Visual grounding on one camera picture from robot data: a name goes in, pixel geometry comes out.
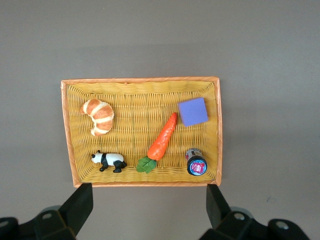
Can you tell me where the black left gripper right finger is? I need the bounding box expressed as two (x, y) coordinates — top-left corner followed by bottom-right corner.
(199, 184), (311, 240)

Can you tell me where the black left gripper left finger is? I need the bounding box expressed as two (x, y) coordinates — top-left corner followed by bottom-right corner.
(0, 183), (94, 240)

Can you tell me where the brown wicker basket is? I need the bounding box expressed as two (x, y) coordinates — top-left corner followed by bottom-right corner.
(60, 76), (223, 188)

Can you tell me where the small jar with printed lid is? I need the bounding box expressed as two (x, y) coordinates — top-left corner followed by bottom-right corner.
(185, 147), (208, 177)

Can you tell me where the toy panda figure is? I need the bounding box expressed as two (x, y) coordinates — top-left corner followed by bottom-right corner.
(91, 150), (128, 174)

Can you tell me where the orange toy carrot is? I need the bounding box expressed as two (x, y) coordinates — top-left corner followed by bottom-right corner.
(136, 112), (178, 175)

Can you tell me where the toy croissant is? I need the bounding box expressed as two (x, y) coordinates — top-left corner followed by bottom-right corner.
(79, 98), (115, 137)

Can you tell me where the purple foam cube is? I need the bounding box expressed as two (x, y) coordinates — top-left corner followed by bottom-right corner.
(177, 97), (209, 128)

